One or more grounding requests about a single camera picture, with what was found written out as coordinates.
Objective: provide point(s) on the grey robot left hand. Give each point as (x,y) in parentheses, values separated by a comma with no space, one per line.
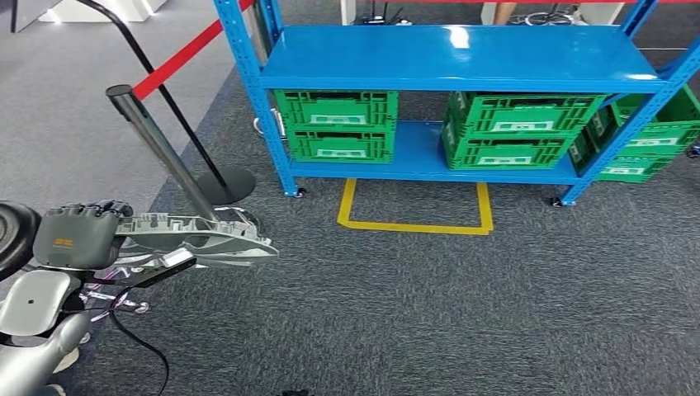
(76,240)

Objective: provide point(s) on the silver plastic hubcap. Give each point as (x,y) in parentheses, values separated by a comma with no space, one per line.
(229,248)

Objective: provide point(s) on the blue metal shelf rack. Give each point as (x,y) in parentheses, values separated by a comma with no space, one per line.
(465,54)

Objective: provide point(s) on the black round stool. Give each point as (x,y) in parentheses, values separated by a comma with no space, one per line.
(16,240)

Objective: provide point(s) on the chrome barrier stanchion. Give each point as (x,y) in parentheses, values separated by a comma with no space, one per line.
(164,154)

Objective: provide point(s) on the black pole stand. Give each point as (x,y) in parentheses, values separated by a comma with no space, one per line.
(229,188)

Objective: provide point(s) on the red barrier belt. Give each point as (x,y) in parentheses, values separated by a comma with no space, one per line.
(186,54)

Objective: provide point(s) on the white platform block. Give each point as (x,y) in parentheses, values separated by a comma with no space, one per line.
(98,8)

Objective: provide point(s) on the black wifi router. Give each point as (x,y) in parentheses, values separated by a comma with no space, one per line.
(374,21)

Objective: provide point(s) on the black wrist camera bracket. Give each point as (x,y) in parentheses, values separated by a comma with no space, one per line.
(147,276)

